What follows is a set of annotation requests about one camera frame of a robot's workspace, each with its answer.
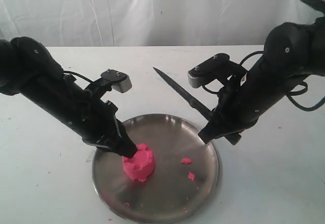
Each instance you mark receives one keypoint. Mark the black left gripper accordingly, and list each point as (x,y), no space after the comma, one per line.
(82,109)

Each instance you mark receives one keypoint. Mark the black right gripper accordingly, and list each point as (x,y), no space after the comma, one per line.
(268,80)

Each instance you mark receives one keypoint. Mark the pink clay lump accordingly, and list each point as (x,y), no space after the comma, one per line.
(141,165)

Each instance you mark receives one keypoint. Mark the black kitchen knife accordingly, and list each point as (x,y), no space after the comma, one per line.
(177,92)

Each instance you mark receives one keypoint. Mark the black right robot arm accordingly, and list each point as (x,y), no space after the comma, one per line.
(292,52)

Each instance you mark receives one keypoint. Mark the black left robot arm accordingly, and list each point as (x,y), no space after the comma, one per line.
(28,68)

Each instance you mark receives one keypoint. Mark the pink sand crumb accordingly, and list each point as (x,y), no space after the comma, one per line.
(191,176)
(186,161)

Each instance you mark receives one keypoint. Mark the round steel plate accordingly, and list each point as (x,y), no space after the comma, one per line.
(168,195)

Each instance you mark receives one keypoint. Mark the white backdrop curtain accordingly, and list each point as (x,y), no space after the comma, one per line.
(149,22)

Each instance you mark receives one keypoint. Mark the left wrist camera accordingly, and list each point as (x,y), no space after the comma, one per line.
(119,81)

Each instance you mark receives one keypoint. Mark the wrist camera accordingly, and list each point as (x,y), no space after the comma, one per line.
(119,81)
(219,67)

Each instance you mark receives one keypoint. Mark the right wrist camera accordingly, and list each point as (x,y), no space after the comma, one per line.
(219,67)

